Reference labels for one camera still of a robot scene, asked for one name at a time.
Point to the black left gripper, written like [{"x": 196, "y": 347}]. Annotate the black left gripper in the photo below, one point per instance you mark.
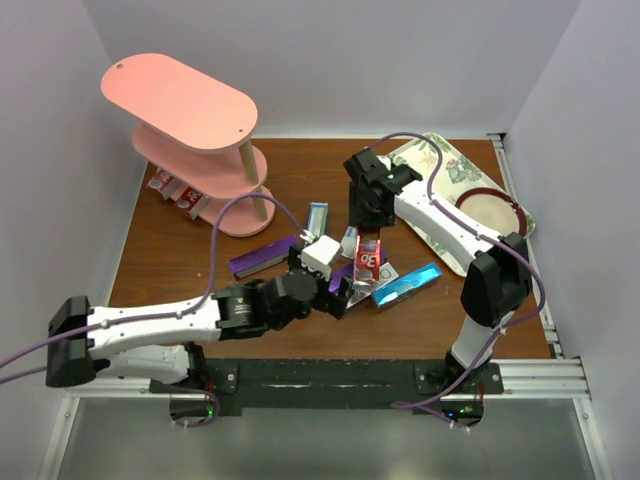
[{"x": 337, "y": 302}]

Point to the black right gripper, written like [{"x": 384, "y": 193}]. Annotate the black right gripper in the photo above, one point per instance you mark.
[{"x": 357, "y": 215}]

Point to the purple toothpaste box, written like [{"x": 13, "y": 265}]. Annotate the purple toothpaste box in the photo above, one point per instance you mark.
[
  {"x": 347, "y": 270},
  {"x": 262, "y": 258}
]

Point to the red 3D toothpaste box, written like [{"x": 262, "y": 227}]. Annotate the red 3D toothpaste box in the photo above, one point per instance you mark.
[{"x": 367, "y": 259}]

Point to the red silver toothpaste box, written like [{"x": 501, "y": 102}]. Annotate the red silver toothpaste box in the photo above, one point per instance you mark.
[{"x": 192, "y": 202}]

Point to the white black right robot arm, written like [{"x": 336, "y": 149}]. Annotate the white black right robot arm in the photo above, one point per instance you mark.
[{"x": 498, "y": 274}]

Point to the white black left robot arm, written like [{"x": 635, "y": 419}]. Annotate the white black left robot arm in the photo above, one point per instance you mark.
[{"x": 157, "y": 341}]

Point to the red toothpaste box behind shelf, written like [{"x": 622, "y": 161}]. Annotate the red toothpaste box behind shelf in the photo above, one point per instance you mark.
[{"x": 164, "y": 183}]

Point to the pink three tier shelf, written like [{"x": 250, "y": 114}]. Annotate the pink three tier shelf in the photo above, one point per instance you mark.
[{"x": 200, "y": 130}]

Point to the silver R&O lower toothpaste box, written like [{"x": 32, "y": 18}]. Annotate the silver R&O lower toothpaste box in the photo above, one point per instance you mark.
[{"x": 360, "y": 293}]

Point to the silver R&O sensitive toothpaste box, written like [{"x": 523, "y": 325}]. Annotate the silver R&O sensitive toothpaste box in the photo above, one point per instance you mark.
[{"x": 349, "y": 242}]

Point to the blue green toothpaste box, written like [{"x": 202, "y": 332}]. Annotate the blue green toothpaste box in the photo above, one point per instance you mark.
[{"x": 317, "y": 218}]

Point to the floral leaf print tray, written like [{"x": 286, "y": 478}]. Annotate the floral leaf print tray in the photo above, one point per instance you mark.
[{"x": 457, "y": 176}]

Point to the shiny blue toothpaste box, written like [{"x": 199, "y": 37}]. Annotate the shiny blue toothpaste box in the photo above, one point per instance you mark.
[{"x": 405, "y": 286}]

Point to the black front base bar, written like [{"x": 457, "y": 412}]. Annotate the black front base bar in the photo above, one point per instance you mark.
[{"x": 369, "y": 384}]

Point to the red rimmed beige plate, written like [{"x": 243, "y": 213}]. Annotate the red rimmed beige plate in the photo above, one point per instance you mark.
[{"x": 494, "y": 209}]

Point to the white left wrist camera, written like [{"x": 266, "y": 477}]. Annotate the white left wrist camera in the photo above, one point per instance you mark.
[{"x": 319, "y": 253}]

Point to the aluminium frame rail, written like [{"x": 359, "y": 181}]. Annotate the aluminium frame rail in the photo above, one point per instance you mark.
[{"x": 504, "y": 163}]

